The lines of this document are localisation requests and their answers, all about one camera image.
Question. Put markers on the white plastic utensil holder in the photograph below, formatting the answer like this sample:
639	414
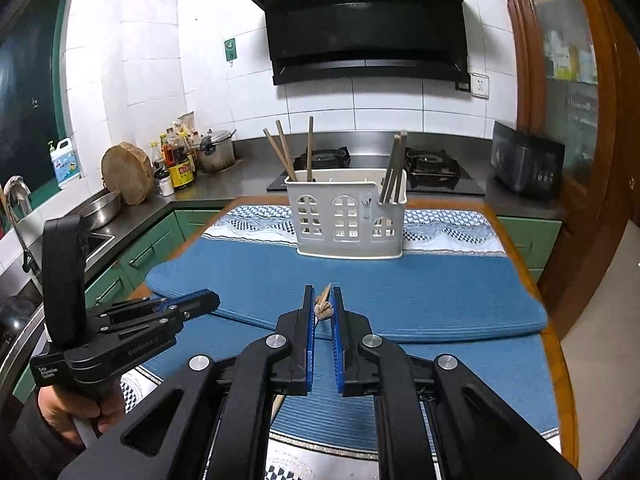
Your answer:
326	220

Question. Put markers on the black gas cooktop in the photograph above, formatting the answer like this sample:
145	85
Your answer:
450	182

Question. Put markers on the round wooden chopping block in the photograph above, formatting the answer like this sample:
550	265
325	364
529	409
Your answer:
127	175

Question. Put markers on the steel basin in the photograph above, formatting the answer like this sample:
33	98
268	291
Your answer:
102	210

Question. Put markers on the steel cooking pot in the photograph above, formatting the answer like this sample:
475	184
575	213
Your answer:
217	155

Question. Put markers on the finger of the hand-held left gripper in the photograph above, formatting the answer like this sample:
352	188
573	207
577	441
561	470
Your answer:
150	325
195	297

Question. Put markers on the person's left forearm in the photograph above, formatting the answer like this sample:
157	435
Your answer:
30	452

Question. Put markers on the wooden chopstick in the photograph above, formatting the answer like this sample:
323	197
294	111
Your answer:
324	311
400	160
327	291
285	150
277	152
310	150
391	170

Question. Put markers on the black range hood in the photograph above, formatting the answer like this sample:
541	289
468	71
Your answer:
360	20

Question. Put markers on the grey kitchen countertop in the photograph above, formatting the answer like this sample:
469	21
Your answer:
250	162

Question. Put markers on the person's left hand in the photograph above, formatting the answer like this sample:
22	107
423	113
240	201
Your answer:
57	407

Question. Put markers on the steel faucet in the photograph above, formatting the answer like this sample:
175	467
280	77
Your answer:
20	237

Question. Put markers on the blue white patterned tablecloth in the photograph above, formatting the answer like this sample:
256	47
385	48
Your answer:
475	385

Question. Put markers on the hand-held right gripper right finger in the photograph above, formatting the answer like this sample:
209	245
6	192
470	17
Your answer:
339	340

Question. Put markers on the white detergent jug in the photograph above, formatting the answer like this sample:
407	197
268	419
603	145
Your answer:
65	165

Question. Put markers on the black kitchen sink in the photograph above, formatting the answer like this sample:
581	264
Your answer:
97	247

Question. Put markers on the green wall hook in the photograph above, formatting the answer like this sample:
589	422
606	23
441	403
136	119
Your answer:
230	50

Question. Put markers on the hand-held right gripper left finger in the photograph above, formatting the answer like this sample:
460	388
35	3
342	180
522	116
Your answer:
310	340

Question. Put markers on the dark window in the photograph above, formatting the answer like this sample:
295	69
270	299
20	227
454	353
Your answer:
25	85

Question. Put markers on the wooden glass-door cabinet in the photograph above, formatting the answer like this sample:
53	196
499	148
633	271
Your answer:
530	85

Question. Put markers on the group of small boxes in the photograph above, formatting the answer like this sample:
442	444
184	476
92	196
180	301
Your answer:
560	55

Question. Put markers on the white wall socket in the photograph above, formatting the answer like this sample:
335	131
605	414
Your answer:
479	86

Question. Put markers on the cluster of condiment bottles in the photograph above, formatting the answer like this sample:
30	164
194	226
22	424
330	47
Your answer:
182	172

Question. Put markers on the black kitchen appliance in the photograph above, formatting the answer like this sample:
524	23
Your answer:
525	160

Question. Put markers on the blue ribbed placemat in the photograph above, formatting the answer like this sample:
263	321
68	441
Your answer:
425	300

